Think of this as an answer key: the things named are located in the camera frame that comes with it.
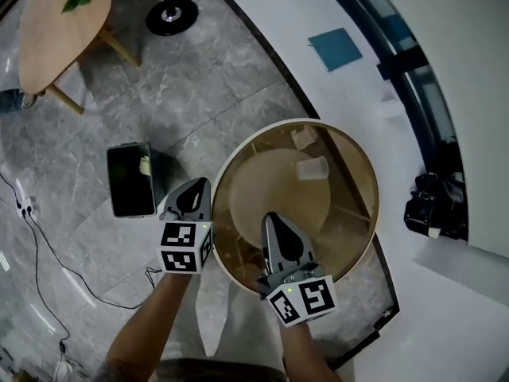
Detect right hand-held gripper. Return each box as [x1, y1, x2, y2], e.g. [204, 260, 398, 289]
[257, 212, 339, 328]

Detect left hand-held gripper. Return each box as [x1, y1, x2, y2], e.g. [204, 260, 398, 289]
[159, 177, 216, 275]

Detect black waste bin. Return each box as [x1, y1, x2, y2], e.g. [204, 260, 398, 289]
[106, 142, 177, 220]

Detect translucent white plastic cup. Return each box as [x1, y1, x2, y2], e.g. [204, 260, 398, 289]
[294, 155, 330, 181]

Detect person's left forearm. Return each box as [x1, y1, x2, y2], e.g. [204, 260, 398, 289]
[105, 271, 194, 373]

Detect person's right forearm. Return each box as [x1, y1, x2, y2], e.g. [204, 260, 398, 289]
[278, 320, 344, 382]

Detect round glass-top side table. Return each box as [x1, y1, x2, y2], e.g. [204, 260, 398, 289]
[210, 118, 379, 296]

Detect person's right shoe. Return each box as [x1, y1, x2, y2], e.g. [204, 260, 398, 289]
[237, 248, 264, 281]

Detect person's white trousers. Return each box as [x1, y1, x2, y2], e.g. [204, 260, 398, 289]
[161, 271, 287, 369]

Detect person's grey printed shirt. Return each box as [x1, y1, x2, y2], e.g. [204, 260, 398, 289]
[91, 356, 345, 382]

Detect black leather handbag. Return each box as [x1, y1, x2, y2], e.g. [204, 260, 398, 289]
[403, 171, 469, 241]

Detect white power strip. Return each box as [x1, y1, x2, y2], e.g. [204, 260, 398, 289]
[14, 196, 41, 219]

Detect black floor lamp stand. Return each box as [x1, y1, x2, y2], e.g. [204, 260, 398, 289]
[145, 0, 200, 37]

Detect blue notebook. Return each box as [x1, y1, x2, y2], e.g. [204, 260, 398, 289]
[307, 27, 364, 73]

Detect white window ledge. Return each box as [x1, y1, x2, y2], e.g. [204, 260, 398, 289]
[202, 0, 470, 262]

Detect oval wooden table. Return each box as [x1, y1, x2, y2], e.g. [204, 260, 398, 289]
[17, 0, 143, 115]

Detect dark framed window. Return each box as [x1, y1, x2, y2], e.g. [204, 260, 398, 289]
[337, 0, 470, 246]

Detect large white roller blind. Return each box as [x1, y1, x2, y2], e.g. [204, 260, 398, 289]
[369, 0, 509, 250]

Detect black cable with adapter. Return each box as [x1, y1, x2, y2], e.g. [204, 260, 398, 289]
[23, 215, 72, 377]

